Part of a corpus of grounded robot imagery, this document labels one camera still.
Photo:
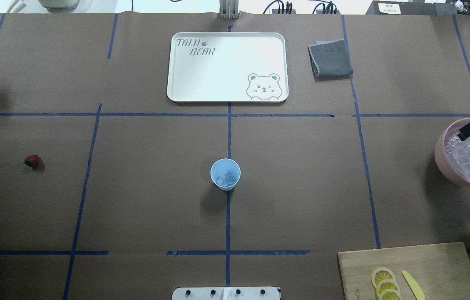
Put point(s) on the light blue plastic cup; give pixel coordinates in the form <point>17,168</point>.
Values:
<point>225,174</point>

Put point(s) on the red strawberry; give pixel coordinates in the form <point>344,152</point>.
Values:
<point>32,161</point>

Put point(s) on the wooden cutting board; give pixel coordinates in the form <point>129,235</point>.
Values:
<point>441,270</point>

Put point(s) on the black box with label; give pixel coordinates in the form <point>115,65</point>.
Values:
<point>389,7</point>

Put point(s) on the grey folded cloth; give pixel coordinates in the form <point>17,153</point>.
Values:
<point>330,59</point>

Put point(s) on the yellow plastic knife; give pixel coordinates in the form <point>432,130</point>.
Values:
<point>414,286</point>

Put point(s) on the lemon slices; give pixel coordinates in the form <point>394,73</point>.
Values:
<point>385,285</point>

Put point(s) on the cream bear tray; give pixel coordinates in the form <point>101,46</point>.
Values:
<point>227,67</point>

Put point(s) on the aluminium frame post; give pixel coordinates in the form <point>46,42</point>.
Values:
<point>229,9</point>

